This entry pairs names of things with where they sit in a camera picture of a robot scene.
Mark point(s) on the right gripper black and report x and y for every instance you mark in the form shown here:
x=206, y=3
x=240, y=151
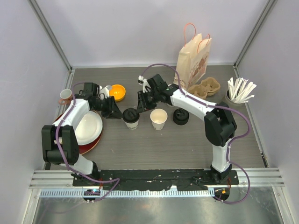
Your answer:
x=142, y=105

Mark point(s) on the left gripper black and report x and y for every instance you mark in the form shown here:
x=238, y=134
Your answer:
x=116, y=114

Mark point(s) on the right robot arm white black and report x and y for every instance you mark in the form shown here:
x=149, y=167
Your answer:
x=220, y=125

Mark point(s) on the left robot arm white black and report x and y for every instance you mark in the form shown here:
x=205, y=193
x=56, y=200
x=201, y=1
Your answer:
x=59, y=141

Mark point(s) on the orange bowl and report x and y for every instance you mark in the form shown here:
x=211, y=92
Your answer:
x=118, y=92

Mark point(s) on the white plate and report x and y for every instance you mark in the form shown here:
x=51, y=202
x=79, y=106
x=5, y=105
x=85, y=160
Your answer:
x=89, y=128

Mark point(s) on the stack of black lids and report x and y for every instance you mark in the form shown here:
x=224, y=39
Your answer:
x=180, y=116

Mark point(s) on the red plate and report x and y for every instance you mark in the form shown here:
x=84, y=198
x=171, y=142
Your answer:
x=83, y=149

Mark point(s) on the small pink ceramic cup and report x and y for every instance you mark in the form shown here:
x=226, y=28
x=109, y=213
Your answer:
x=65, y=97

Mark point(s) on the brown paper bag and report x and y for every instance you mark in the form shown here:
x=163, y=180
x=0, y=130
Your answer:
x=192, y=60

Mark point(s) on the cardboard cup carrier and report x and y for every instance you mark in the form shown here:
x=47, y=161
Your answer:
x=207, y=87

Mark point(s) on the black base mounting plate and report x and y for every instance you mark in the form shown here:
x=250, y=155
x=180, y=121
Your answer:
x=163, y=179

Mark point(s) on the grey straw holder cup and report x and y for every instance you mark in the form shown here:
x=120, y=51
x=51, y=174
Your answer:
x=231, y=102

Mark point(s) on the bundle of wrapped straws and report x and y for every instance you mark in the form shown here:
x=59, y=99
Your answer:
x=241, y=89

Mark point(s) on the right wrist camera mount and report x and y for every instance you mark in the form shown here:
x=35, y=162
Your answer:
x=144, y=83

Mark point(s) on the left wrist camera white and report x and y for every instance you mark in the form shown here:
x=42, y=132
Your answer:
x=104, y=91

